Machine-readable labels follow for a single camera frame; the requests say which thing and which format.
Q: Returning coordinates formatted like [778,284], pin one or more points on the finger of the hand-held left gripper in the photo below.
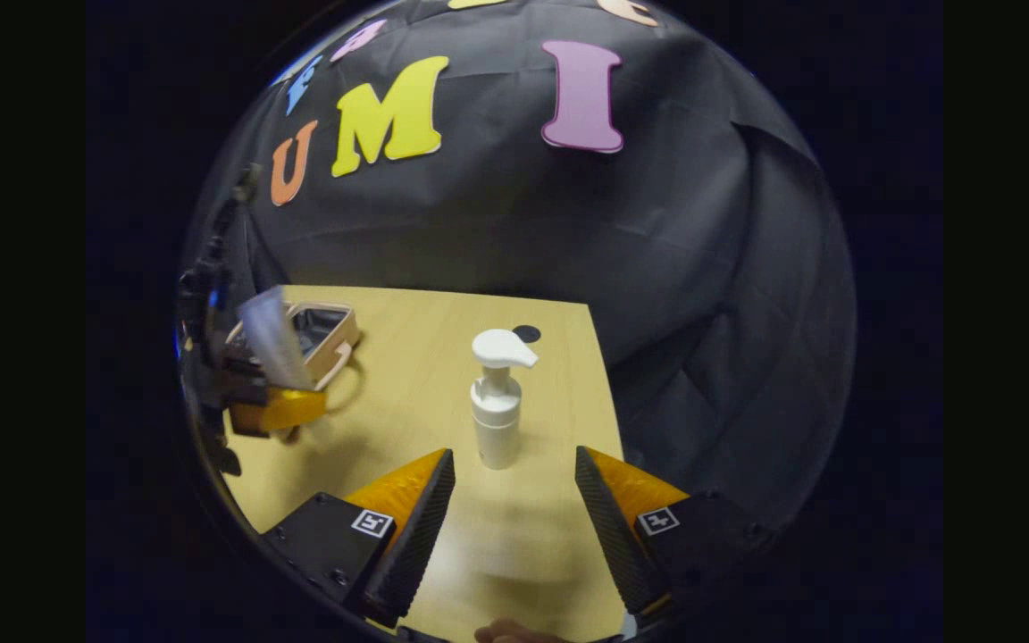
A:
[291,409]

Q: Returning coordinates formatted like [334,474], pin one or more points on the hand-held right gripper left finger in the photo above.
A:
[421,527]

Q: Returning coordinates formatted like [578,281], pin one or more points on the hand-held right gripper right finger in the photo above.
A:
[613,527]

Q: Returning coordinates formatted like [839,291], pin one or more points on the white skin care tube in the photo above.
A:
[275,344]

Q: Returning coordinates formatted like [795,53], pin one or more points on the white pump bottle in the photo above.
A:
[497,420]

